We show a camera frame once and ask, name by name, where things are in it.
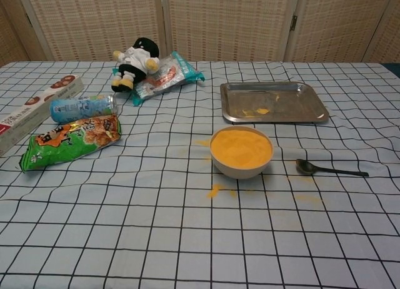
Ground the black and white plush doll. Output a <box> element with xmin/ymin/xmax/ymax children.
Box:
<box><xmin>111</xmin><ymin>36</ymin><xmax>161</xmax><ymax>93</ymax></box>

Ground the blue checked tablecloth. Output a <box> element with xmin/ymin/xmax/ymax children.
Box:
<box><xmin>0</xmin><ymin>60</ymin><xmax>400</xmax><ymax>289</ymax></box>

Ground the teal and silver snack packet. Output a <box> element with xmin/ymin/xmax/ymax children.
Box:
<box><xmin>132</xmin><ymin>51</ymin><xmax>206</xmax><ymax>107</ymax></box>

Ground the green snack bag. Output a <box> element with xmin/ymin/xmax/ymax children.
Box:
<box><xmin>20</xmin><ymin>114</ymin><xmax>121</xmax><ymax>173</ymax></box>

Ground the stainless steel tray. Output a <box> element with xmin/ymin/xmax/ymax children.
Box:
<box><xmin>219</xmin><ymin>81</ymin><xmax>330</xmax><ymax>124</ymax></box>

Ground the light blue drink can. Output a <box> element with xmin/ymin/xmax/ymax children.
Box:
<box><xmin>49</xmin><ymin>94</ymin><xmax>118</xmax><ymax>124</ymax></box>

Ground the beige bowl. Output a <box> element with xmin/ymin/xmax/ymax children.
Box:
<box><xmin>209</xmin><ymin>126</ymin><xmax>275</xmax><ymax>180</ymax></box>

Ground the woven folding screen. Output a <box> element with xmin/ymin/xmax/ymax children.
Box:
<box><xmin>0</xmin><ymin>0</ymin><xmax>400</xmax><ymax>64</ymax></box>

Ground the dark metal spoon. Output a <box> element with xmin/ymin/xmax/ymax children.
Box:
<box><xmin>295</xmin><ymin>158</ymin><xmax>369</xmax><ymax>178</ymax></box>

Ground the long white cardboard box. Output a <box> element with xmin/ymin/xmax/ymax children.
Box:
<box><xmin>0</xmin><ymin>74</ymin><xmax>84</xmax><ymax>157</ymax></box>

